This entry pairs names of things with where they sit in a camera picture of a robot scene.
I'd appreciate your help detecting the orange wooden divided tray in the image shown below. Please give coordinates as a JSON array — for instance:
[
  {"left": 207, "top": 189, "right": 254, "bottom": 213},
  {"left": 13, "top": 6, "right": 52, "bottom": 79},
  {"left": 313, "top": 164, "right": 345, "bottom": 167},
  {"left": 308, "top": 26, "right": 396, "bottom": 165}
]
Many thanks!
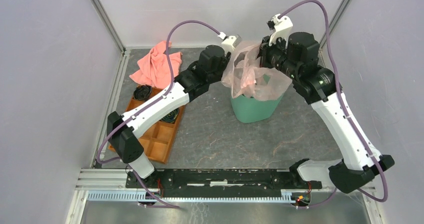
[{"left": 125, "top": 87, "right": 185, "bottom": 164}]

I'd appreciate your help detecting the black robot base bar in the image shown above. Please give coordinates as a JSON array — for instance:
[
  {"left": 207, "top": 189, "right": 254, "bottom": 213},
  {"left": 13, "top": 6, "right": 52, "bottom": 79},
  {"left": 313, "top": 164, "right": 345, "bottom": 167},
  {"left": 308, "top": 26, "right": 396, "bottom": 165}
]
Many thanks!
[{"left": 143, "top": 169, "right": 322, "bottom": 198}]

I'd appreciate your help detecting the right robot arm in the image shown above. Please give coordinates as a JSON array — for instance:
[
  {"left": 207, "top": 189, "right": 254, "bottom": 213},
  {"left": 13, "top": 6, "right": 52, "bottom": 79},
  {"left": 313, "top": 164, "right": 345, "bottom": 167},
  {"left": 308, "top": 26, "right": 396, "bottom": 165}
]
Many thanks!
[{"left": 258, "top": 32, "right": 395, "bottom": 194}]

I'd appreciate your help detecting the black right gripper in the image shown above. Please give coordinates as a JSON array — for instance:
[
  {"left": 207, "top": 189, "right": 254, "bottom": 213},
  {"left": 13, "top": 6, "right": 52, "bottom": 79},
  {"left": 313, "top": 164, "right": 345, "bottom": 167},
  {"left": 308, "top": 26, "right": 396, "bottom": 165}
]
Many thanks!
[{"left": 251, "top": 33, "right": 301, "bottom": 80}]

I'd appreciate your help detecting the black grey rolled tie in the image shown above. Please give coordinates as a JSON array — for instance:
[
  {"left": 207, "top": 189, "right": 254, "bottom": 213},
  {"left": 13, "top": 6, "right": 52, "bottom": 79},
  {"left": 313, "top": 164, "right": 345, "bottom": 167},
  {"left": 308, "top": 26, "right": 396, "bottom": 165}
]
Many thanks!
[{"left": 133, "top": 85, "right": 153, "bottom": 101}]

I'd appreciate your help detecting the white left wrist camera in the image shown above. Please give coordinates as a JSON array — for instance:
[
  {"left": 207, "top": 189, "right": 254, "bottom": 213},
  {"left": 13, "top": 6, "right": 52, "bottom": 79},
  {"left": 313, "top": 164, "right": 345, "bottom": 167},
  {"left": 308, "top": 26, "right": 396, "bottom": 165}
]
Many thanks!
[{"left": 218, "top": 32, "right": 242, "bottom": 54}]

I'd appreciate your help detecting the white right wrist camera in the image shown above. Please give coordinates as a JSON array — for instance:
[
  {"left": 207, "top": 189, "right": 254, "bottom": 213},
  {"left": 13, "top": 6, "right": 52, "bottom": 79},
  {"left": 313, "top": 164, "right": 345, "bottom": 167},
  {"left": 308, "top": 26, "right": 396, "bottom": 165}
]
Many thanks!
[{"left": 267, "top": 14, "right": 293, "bottom": 46}]

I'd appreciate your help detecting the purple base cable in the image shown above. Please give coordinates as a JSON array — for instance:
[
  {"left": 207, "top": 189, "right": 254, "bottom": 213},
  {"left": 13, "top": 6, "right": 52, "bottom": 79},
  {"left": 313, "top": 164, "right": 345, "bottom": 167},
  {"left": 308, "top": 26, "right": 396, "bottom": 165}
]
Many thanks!
[{"left": 130, "top": 171, "right": 181, "bottom": 210}]

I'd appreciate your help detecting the pink plastic trash bag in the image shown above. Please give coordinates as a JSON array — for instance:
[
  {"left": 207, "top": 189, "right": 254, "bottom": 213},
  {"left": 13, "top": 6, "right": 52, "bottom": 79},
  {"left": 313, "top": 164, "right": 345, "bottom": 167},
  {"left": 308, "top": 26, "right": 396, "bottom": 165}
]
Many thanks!
[{"left": 221, "top": 41, "right": 292, "bottom": 101}]

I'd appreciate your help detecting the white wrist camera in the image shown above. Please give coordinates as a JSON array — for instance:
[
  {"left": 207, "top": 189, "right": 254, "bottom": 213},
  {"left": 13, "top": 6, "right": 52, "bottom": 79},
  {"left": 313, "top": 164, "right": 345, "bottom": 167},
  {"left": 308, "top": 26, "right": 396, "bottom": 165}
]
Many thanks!
[
  {"left": 218, "top": 32, "right": 242, "bottom": 54},
  {"left": 267, "top": 14, "right": 293, "bottom": 46}
]

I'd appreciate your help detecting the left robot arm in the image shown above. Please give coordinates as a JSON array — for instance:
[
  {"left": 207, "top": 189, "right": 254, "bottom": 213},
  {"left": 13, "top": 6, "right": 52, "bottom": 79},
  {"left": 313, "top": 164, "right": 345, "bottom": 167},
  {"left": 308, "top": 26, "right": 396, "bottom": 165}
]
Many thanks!
[{"left": 106, "top": 45, "right": 231, "bottom": 188}]

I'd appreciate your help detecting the salmon pink cloth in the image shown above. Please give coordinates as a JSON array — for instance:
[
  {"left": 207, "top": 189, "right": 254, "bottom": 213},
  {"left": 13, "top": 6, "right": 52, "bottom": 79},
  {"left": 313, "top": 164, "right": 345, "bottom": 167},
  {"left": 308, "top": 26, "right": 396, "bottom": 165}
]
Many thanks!
[{"left": 129, "top": 40, "right": 171, "bottom": 89}]

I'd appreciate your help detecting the blue yellow rolled tie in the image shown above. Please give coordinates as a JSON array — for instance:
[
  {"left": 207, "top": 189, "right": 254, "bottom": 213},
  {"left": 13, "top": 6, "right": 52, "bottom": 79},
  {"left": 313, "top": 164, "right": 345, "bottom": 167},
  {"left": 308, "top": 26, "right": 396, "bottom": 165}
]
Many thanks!
[{"left": 160, "top": 108, "right": 180, "bottom": 124}]

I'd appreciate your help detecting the green plastic trash bin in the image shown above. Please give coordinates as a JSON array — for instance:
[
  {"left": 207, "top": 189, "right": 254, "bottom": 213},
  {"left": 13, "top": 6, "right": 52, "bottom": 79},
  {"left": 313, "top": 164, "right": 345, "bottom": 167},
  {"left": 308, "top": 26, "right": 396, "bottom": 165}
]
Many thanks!
[{"left": 230, "top": 89, "right": 284, "bottom": 123}]

